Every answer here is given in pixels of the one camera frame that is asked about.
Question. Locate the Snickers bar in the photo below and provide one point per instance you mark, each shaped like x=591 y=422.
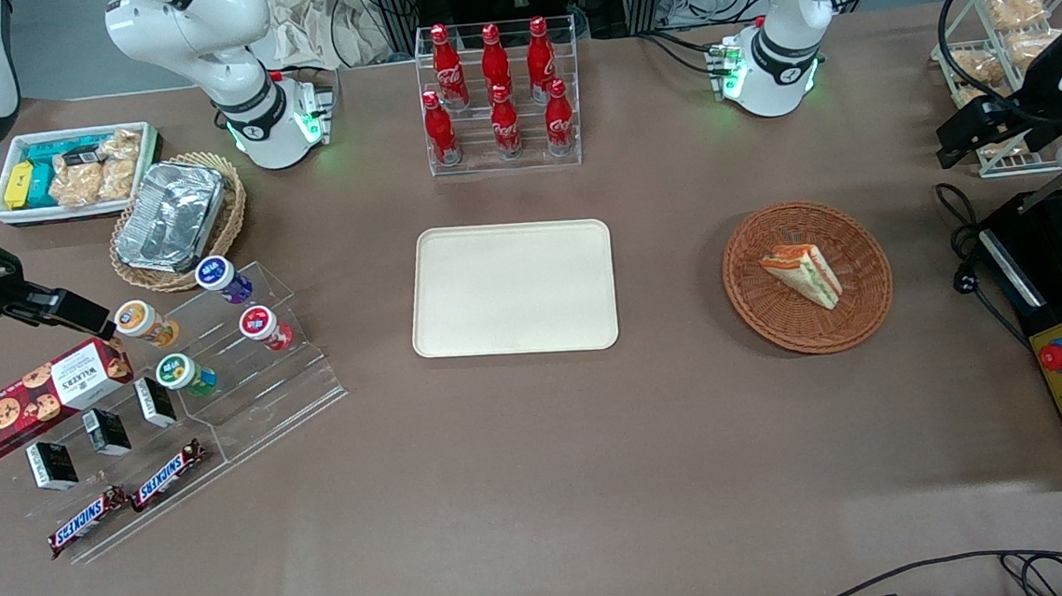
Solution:
x=168 y=475
x=87 y=523

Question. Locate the red tartan cookie box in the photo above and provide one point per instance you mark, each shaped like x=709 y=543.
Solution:
x=34 y=403

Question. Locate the clear acrylic bottle rack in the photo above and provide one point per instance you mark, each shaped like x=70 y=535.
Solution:
x=526 y=163

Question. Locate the aluminium foil tray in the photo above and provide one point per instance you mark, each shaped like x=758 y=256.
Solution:
x=170 y=216

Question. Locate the clear bag of crackers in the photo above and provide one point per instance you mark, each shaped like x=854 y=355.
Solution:
x=116 y=179
x=120 y=144
x=74 y=185

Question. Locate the red yogurt bottle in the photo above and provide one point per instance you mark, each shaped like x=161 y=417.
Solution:
x=259 y=323

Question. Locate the crumpled paper bag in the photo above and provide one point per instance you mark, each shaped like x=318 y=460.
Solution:
x=307 y=28

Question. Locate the purple yogurt bottle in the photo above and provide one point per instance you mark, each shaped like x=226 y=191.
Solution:
x=216 y=273

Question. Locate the triangular sandwich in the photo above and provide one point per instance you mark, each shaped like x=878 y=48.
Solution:
x=805 y=274

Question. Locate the white plastic bin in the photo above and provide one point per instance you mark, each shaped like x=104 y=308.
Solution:
x=11 y=216

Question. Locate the teal snack box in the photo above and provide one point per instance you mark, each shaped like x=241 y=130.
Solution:
x=49 y=149

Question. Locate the small black box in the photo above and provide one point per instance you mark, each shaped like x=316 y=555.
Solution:
x=52 y=465
x=155 y=402
x=107 y=432

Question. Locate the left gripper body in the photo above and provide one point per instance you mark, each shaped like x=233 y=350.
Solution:
x=1037 y=87

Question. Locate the brown wicker basket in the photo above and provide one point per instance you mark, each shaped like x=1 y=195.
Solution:
x=775 y=318

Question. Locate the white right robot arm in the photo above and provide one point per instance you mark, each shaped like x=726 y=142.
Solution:
x=195 y=32

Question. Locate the packaged bread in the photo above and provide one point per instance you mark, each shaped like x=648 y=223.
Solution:
x=1016 y=9
x=970 y=96
x=973 y=63
x=1034 y=46

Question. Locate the yellow snack box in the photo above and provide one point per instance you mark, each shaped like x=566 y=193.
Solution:
x=18 y=184

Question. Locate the red emergency stop button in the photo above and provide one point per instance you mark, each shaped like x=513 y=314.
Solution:
x=1057 y=357

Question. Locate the green yogurt bottle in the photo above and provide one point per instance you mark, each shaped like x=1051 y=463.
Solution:
x=176 y=371

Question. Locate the black machine with yellow panel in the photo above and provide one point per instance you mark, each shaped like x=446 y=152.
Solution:
x=1054 y=299

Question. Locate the cream plastic tray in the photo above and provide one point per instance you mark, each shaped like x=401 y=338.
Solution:
x=512 y=290

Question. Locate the orange yogurt bottle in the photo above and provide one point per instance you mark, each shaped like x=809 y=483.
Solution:
x=138 y=319

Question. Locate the light wicker basket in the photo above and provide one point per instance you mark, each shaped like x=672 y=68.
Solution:
x=231 y=216

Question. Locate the red cola bottle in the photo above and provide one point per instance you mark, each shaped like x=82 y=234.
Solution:
x=448 y=70
x=559 y=118
x=540 y=59
x=440 y=131
x=505 y=127
x=496 y=65

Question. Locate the clear acrylic stepped display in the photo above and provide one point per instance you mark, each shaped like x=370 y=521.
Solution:
x=267 y=401

